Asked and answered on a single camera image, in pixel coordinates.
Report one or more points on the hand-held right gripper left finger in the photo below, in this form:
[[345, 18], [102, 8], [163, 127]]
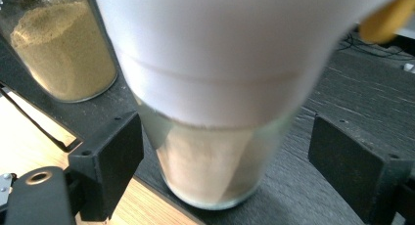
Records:
[[107, 159]]

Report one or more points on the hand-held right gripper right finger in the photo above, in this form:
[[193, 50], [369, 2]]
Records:
[[355, 166]]

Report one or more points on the black shelf with metal legs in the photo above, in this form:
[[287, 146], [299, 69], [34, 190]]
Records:
[[359, 98]]

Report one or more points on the glass jar with silver lid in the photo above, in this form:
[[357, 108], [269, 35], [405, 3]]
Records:
[[62, 49]]

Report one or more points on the glass jar with white lid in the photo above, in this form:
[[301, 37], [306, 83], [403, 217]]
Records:
[[215, 71]]

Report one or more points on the yellow blurred object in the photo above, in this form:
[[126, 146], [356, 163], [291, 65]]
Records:
[[385, 21]]

